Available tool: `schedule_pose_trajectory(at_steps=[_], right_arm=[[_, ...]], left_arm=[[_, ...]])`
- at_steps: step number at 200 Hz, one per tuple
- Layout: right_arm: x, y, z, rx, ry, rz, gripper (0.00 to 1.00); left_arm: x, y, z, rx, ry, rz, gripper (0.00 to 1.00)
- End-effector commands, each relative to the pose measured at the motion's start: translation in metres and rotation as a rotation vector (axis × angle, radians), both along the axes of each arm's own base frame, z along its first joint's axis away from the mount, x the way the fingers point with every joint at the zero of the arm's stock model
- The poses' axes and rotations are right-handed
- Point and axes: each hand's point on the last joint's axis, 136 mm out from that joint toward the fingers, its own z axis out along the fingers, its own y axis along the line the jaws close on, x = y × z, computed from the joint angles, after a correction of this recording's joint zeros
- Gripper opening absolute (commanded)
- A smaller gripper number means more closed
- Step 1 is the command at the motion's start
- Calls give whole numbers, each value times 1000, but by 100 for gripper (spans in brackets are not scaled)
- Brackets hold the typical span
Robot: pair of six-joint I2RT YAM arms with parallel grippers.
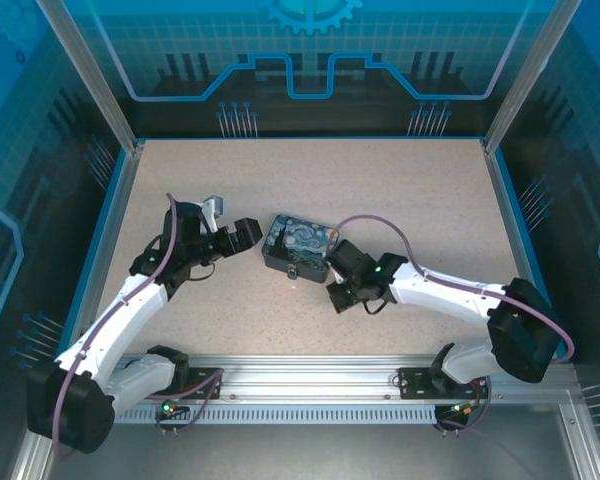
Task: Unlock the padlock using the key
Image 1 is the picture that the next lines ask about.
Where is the starry night print tin box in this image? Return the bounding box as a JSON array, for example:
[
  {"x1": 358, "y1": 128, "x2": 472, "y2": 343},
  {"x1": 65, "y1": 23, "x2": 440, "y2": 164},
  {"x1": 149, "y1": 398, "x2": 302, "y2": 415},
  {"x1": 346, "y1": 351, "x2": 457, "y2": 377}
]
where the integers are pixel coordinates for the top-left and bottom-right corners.
[{"x1": 261, "y1": 213, "x2": 342, "y2": 285}]

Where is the blue table side trim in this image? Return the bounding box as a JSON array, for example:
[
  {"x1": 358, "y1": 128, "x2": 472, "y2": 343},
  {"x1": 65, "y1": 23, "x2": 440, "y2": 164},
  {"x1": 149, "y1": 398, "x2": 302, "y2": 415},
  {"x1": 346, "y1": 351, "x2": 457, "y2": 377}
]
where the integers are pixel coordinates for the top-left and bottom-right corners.
[
  {"x1": 59, "y1": 147, "x2": 131, "y2": 364},
  {"x1": 492, "y1": 147, "x2": 571, "y2": 364}
]

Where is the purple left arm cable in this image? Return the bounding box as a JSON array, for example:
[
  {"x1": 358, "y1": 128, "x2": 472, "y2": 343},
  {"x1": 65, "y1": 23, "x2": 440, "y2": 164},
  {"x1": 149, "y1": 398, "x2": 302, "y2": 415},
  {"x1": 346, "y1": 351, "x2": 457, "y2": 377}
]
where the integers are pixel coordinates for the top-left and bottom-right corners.
[{"x1": 49, "y1": 192, "x2": 226, "y2": 461}]

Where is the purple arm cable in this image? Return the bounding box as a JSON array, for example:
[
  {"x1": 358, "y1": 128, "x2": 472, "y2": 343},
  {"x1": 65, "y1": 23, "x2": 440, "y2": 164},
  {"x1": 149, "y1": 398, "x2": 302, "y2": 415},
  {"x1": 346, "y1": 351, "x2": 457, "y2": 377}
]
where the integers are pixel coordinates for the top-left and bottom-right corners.
[
  {"x1": 49, "y1": 192, "x2": 226, "y2": 461},
  {"x1": 329, "y1": 214, "x2": 576, "y2": 436}
]

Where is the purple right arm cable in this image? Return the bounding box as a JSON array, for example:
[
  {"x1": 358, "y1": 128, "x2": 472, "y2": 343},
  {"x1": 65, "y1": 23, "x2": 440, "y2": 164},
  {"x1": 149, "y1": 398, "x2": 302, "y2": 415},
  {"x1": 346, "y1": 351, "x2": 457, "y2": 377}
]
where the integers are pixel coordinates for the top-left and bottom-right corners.
[{"x1": 329, "y1": 214, "x2": 576, "y2": 436}]

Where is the aluminium table side rail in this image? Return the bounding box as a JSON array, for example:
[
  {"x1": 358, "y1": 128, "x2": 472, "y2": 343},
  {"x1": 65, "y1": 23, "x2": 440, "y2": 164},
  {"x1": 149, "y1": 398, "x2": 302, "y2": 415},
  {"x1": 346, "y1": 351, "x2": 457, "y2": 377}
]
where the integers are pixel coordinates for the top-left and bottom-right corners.
[
  {"x1": 72, "y1": 142, "x2": 146, "y2": 364},
  {"x1": 482, "y1": 142, "x2": 554, "y2": 359}
]

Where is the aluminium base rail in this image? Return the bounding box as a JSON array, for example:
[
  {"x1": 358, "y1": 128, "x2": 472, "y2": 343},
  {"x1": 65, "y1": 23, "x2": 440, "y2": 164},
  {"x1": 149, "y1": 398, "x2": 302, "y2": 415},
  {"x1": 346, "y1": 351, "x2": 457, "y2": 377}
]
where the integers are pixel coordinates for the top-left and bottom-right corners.
[{"x1": 109, "y1": 352, "x2": 581, "y2": 406}]

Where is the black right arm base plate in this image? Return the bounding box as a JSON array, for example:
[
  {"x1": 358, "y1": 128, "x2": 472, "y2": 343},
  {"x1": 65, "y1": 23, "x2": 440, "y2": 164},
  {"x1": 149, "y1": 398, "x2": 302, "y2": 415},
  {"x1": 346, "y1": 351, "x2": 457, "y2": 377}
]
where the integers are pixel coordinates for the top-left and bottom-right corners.
[{"x1": 397, "y1": 367, "x2": 449, "y2": 401}]

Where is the slotted grey cable duct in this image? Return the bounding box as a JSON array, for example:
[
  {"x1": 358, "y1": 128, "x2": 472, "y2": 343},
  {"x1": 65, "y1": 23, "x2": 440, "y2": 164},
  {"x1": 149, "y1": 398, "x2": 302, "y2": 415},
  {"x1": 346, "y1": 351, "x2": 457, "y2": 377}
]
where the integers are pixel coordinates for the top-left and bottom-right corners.
[{"x1": 112, "y1": 403, "x2": 444, "y2": 426}]

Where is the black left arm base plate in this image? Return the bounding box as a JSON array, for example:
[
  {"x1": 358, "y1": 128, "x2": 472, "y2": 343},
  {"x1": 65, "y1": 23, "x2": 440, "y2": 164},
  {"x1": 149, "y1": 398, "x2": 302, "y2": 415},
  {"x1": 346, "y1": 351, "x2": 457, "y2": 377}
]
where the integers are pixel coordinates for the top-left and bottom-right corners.
[{"x1": 185, "y1": 367, "x2": 226, "y2": 401}]

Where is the aluminium frame post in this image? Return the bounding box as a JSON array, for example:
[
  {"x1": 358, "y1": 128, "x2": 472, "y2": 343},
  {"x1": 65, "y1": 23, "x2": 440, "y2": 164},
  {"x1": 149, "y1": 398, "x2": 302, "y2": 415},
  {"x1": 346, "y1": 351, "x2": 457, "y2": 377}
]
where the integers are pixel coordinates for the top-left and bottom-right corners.
[
  {"x1": 482, "y1": 0, "x2": 584, "y2": 154},
  {"x1": 34, "y1": 0, "x2": 146, "y2": 156}
]

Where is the aluminium frame bar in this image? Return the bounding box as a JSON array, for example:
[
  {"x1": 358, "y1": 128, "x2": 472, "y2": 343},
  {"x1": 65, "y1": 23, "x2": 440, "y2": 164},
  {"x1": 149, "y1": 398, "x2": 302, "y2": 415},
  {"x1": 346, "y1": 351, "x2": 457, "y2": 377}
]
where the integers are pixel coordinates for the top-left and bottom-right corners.
[
  {"x1": 559, "y1": 394, "x2": 600, "y2": 480},
  {"x1": 14, "y1": 429, "x2": 54, "y2": 480}
]

